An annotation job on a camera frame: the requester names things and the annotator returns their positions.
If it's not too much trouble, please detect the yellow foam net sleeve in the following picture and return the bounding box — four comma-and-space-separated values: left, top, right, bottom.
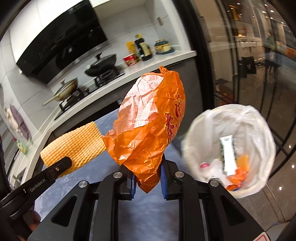
40, 121, 106, 177

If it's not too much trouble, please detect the orange plastic bag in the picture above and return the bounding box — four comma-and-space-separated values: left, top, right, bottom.
103, 66, 186, 193

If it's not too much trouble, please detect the green white snack wrapper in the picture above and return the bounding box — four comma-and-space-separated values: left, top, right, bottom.
219, 135, 237, 177

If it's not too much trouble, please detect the white lined trash bin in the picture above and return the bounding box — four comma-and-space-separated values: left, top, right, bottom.
182, 104, 275, 199

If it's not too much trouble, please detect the white kitchen countertop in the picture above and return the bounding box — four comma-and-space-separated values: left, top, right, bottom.
9, 51, 197, 184

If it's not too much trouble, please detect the blue grey velvet tablecloth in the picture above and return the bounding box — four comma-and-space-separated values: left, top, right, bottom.
33, 108, 206, 241

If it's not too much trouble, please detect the green dish soap bottle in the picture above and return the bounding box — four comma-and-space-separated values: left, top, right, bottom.
16, 139, 29, 155

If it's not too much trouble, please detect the purple hanging towel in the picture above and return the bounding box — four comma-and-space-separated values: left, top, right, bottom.
10, 105, 32, 141

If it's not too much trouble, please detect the white hanging cloth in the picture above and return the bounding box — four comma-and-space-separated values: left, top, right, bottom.
6, 108, 21, 134

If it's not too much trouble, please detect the black gas stove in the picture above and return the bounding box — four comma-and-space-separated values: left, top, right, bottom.
54, 67, 125, 120

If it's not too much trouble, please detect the orange wrapper inside bin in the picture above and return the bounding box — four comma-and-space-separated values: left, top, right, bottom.
226, 155, 250, 191

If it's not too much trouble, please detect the beige wok with lid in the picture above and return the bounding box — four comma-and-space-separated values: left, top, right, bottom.
43, 78, 78, 106

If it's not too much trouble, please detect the black wok with lid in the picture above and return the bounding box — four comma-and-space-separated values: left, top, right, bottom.
84, 53, 117, 77

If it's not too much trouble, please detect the red instant noodle cup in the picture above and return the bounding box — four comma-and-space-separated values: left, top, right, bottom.
123, 53, 139, 67

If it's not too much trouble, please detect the dark soy sauce bottle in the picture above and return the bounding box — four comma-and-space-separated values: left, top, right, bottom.
135, 34, 152, 61

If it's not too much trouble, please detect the green lidded condiment jar set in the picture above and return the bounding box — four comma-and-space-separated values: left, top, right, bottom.
154, 39, 175, 55

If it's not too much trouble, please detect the black range hood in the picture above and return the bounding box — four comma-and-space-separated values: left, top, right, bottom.
16, 1, 108, 84

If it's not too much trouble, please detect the yellow seasoning packet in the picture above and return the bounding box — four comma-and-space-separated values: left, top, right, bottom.
126, 41, 137, 54

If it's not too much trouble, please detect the glass sliding door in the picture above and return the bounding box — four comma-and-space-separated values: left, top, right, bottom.
178, 1, 295, 176

